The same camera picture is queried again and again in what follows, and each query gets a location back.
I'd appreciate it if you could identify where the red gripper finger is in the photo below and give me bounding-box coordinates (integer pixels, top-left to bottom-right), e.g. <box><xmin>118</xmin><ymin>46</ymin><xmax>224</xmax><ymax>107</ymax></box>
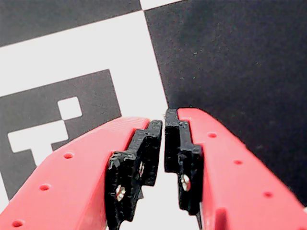
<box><xmin>0</xmin><ymin>116</ymin><xmax>163</xmax><ymax>230</ymax></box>
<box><xmin>164</xmin><ymin>107</ymin><xmax>307</xmax><ymax>230</ymax></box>

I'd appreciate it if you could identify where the black white marker board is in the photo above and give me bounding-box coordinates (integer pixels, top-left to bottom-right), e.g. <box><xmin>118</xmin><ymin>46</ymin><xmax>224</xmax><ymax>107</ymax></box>
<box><xmin>0</xmin><ymin>0</ymin><xmax>307</xmax><ymax>230</ymax></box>

